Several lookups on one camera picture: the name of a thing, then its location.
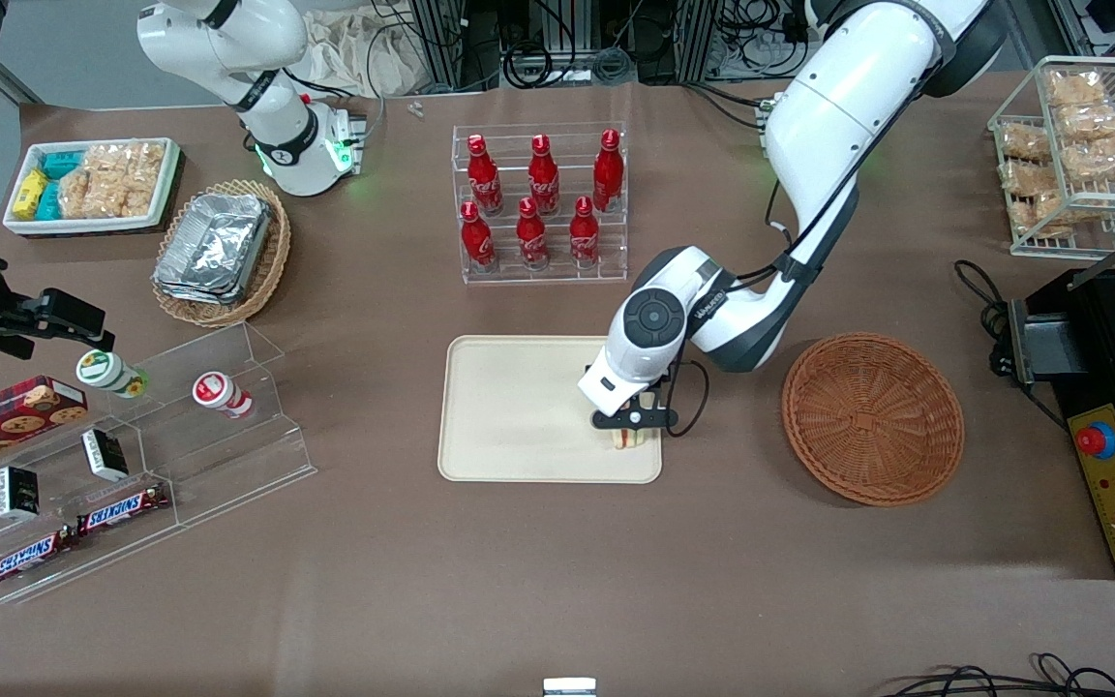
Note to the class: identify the plastic-wrapped triangle sandwich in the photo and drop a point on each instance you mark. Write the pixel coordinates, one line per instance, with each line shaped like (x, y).
(629, 440)

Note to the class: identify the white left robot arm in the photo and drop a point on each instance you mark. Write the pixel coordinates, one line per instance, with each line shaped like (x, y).
(838, 106)

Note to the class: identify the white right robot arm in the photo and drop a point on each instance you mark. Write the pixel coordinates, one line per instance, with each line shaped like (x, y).
(277, 126)

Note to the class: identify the cream plastic serving tray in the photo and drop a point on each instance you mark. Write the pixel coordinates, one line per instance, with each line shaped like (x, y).
(519, 411)

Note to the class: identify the oval light wicker basket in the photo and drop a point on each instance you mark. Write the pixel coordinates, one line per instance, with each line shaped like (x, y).
(267, 266)

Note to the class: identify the round brown wicker basket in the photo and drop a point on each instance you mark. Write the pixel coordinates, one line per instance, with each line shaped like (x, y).
(872, 418)

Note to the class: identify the green-lid yogurt cup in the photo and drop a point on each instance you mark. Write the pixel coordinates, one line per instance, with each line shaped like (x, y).
(112, 374)

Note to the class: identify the white rectangular snack bin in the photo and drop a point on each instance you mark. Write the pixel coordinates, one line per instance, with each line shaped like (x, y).
(15, 225)

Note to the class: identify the red tartan cookie box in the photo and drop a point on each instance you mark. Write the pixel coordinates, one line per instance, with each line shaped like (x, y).
(6, 416)

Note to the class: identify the teal snack packet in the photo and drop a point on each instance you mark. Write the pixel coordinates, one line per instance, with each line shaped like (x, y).
(49, 201)
(61, 163)

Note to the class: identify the yellow snack packet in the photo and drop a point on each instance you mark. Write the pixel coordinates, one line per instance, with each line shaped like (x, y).
(30, 194)

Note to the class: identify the clear acrylic bottle rack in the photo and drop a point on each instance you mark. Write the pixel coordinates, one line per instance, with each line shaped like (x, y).
(543, 276)

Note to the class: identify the clear bag of rice crackers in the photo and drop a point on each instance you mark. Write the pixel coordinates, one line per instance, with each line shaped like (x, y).
(112, 179)

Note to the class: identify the small black carton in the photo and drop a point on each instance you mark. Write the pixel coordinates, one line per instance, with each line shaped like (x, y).
(105, 455)
(17, 491)

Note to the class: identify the red cola bottle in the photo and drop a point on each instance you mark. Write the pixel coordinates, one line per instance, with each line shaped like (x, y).
(483, 179)
(543, 179)
(531, 237)
(608, 174)
(476, 240)
(584, 235)

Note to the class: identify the stack of foil containers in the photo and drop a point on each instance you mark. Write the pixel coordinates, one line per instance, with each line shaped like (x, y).
(214, 247)

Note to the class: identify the red-lid yogurt cup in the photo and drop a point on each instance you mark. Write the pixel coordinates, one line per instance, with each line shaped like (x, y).
(222, 393)

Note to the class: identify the Snickers chocolate bar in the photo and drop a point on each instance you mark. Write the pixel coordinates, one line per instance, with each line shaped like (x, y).
(122, 509)
(30, 558)

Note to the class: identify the clear acrylic stepped shelf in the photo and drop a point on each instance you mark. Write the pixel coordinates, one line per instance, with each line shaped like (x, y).
(257, 436)

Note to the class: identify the small white block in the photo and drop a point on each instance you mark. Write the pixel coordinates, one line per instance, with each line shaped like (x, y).
(569, 687)

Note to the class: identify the white cloth bag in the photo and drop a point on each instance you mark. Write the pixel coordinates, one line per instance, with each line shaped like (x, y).
(354, 53)

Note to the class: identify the black appliance housing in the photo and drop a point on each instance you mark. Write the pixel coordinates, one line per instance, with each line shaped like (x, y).
(1080, 329)

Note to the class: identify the bagged fried snack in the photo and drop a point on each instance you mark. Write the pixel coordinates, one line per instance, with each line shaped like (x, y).
(1104, 157)
(1024, 142)
(1046, 215)
(1075, 89)
(1022, 178)
(1097, 121)

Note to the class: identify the red emergency stop button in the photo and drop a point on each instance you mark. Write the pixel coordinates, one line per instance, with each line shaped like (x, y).
(1096, 440)

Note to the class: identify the aluminium frame rack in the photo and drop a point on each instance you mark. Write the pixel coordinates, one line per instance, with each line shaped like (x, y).
(557, 39)

